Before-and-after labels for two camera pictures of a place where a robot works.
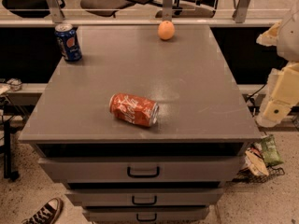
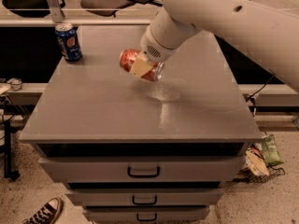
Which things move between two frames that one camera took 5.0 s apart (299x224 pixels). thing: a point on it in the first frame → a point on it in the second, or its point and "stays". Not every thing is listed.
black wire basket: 247,176 stays
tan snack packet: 255,163 stays
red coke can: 134,109 → 155,74
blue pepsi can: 68,42 stays
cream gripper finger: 274,113 → 142,64
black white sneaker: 48,214 stays
